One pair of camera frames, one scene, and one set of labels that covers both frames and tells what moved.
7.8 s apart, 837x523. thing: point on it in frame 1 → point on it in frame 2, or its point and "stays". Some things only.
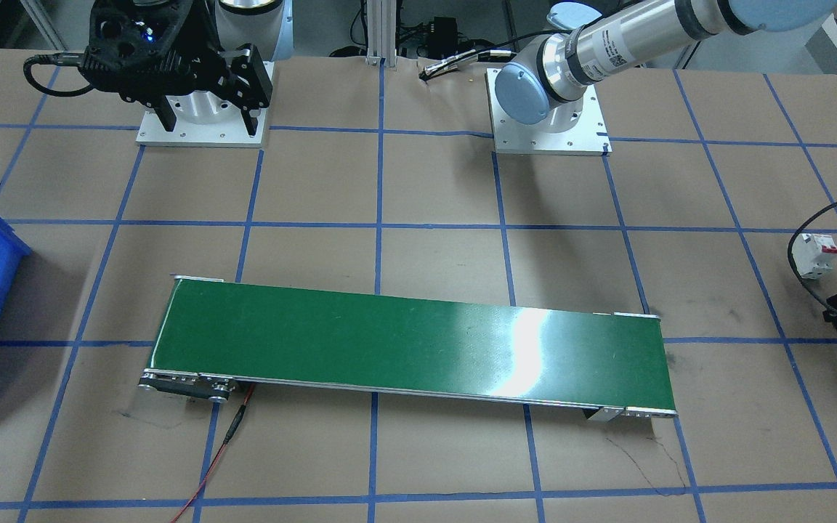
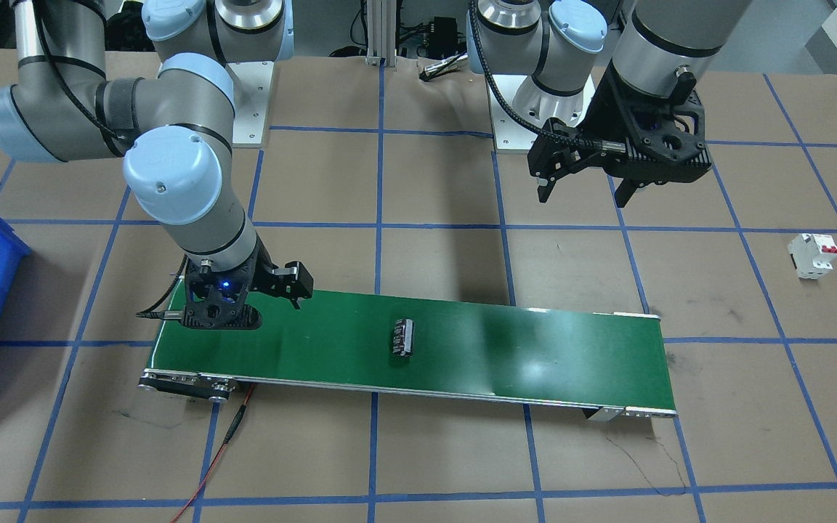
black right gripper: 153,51 → 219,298
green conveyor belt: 224,335 stays
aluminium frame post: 381,32 stays
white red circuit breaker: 812,253 stays
